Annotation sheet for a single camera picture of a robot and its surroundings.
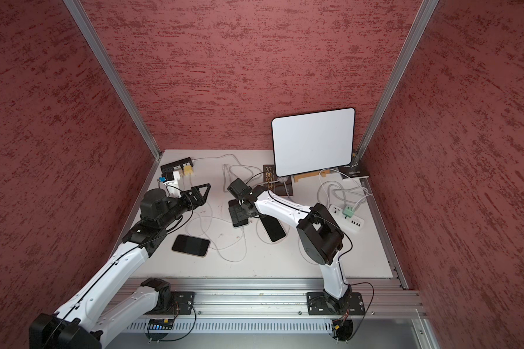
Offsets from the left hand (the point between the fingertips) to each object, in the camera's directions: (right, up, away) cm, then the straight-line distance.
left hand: (203, 191), depth 77 cm
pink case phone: (+12, -10, +3) cm, 16 cm away
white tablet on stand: (+45, +22, +22) cm, 55 cm away
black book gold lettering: (+30, 0, +30) cm, 42 cm away
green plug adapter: (+58, -10, +13) cm, 60 cm away
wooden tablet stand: (+52, +7, +30) cm, 60 cm away
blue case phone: (+26, -17, +14) cm, 34 cm away
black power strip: (-24, +11, +33) cm, 43 cm away
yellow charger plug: (-18, +9, +34) cm, 39 cm away
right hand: (+14, -12, +13) cm, 22 cm away
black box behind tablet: (+71, +9, +38) cm, 81 cm away
